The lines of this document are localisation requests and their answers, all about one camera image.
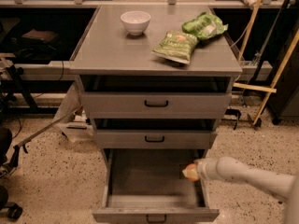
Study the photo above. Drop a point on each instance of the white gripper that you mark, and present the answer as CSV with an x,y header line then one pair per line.
x,y
205,169

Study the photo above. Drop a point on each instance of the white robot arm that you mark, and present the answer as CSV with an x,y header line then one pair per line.
x,y
284,187

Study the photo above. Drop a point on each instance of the grey drawer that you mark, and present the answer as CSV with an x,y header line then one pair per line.
x,y
147,186
155,133
132,97

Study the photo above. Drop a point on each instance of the grey metal pole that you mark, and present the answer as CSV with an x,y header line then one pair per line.
x,y
40,131

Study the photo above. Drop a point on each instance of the dark box on shelf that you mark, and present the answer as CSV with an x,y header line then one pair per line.
x,y
43,37

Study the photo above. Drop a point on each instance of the black office chair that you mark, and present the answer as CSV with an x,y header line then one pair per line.
x,y
13,210

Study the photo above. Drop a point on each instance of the grey bottom drawer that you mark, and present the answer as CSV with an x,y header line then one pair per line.
x,y
147,186

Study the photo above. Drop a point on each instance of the green chip bag front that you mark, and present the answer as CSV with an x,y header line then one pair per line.
x,y
176,46

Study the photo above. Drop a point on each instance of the green chip bag rear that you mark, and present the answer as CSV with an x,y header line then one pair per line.
x,y
205,26

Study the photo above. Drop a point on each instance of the green chip bag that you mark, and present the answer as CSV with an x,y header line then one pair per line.
x,y
176,46
205,26

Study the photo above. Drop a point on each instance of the white ceramic bowl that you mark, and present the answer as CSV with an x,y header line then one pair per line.
x,y
135,22

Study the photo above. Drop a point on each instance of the grey middle drawer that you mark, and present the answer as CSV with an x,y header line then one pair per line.
x,y
155,133

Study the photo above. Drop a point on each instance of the orange fruit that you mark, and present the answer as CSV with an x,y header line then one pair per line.
x,y
192,173

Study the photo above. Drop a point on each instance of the grey drawer cabinet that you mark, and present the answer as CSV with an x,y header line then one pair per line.
x,y
109,50

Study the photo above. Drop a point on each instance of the grey top drawer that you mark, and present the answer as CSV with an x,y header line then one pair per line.
x,y
132,97

